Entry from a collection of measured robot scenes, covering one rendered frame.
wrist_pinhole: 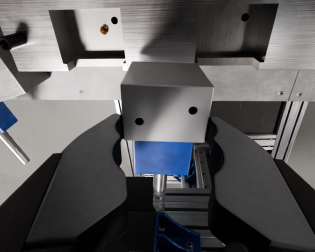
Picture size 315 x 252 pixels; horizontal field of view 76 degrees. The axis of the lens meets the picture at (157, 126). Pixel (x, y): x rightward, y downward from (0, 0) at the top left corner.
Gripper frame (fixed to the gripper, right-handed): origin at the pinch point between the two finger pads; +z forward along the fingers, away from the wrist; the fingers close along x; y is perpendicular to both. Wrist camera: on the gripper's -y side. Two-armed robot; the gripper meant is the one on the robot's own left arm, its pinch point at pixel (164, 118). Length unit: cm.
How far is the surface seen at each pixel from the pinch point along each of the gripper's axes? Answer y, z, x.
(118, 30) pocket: -4.2, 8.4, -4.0
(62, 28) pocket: -4.2, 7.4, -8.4
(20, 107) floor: 49, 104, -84
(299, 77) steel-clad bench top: 0.8, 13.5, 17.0
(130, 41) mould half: -3.7, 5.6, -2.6
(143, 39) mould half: -3.8, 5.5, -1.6
